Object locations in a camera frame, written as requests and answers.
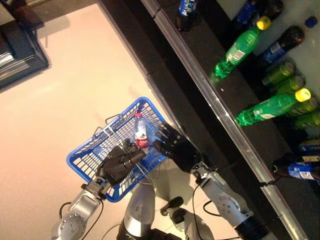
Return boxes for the green Sprite bottle yellow cap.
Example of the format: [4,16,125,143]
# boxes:
[209,16,272,80]
[235,87,312,128]

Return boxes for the blue Oreo cookie box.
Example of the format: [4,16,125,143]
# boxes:
[298,138,320,157]

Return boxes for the silver left robot leg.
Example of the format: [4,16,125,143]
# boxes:
[116,174,157,240]

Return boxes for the black rail joint clip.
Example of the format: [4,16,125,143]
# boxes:
[258,179,276,190]

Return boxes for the clear plastic price rail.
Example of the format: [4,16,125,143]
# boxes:
[153,9,270,191]
[259,183,310,240]
[139,0,161,18]

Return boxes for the low black display platform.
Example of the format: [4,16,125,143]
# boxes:
[0,0,52,94]

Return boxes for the silver right robot leg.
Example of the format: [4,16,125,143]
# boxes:
[159,196,216,240]

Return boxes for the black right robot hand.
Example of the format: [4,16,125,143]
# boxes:
[152,122,203,175]

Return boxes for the clear water bottle red label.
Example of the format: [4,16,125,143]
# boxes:
[134,112,150,154]

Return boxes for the silver robot leg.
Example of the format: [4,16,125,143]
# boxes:
[159,196,216,240]
[116,174,157,240]

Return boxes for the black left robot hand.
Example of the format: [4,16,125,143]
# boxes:
[95,138,148,189]

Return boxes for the blue plastic shopping basket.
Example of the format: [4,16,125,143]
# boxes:
[66,96,173,203]

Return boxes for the black store shelf unit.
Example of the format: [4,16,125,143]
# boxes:
[97,0,320,240]

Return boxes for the Pepsi bottle with neck collar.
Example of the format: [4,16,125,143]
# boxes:
[271,154,320,181]
[175,0,199,32]

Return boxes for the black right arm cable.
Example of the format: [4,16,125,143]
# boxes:
[191,178,223,219]

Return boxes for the green tea drink bottle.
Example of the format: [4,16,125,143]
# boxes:
[274,73,307,95]
[261,59,298,88]
[294,109,320,130]
[287,96,320,118]

